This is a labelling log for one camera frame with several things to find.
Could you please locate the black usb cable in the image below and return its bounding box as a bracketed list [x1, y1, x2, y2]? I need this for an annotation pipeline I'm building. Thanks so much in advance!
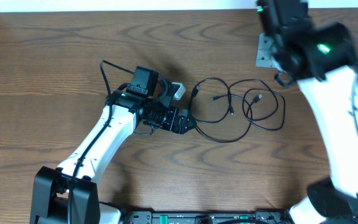
[211, 78, 287, 132]
[188, 77, 254, 144]

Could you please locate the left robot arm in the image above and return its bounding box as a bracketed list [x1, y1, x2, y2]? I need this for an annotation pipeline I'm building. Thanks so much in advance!
[30, 66, 195, 224]

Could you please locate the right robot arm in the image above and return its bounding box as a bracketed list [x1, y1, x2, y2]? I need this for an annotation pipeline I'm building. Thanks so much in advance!
[256, 0, 358, 223]

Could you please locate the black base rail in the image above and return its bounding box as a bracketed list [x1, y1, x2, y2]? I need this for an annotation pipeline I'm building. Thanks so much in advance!
[116, 210, 293, 224]

